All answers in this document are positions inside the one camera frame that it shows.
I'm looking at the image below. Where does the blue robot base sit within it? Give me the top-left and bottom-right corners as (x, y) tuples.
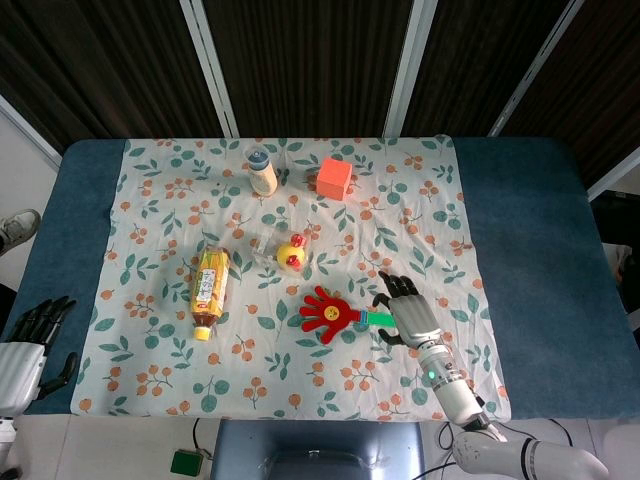
(209, 418), (427, 480)

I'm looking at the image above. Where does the red hand clapper toy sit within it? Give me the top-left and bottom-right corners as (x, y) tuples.
(299, 285), (399, 346)

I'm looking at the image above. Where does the mayonnaise squeeze bottle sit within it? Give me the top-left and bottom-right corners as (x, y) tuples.
(243, 147), (278, 197)

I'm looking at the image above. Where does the white sneaker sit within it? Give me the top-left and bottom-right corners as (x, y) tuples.
(0, 208), (42, 257)

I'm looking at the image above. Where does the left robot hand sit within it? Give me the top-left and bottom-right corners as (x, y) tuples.
(0, 295), (79, 417)

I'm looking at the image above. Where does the blue table mat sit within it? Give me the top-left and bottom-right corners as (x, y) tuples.
(10, 136), (640, 422)

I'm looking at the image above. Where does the yellow ball toy in bag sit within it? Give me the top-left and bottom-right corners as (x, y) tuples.
(252, 230), (312, 274)

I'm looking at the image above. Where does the orange cube block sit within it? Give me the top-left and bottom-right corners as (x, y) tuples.
(315, 156), (353, 201)

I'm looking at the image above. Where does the white screen frame post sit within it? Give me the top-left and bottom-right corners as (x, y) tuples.
(383, 0), (439, 139)
(488, 0), (583, 138)
(0, 94), (64, 166)
(178, 0), (240, 139)

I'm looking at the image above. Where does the yellow tea bottle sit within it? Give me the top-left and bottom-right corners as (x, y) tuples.
(189, 248), (232, 342)

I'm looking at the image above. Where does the black cable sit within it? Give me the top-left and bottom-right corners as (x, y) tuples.
(424, 422), (464, 474)

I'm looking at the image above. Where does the floral tablecloth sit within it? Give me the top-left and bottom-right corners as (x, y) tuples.
(70, 135), (512, 421)

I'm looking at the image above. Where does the green foot pedal box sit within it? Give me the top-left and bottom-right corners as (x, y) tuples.
(170, 449), (205, 477)

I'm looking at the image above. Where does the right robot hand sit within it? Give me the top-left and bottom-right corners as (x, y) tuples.
(372, 270), (444, 351)

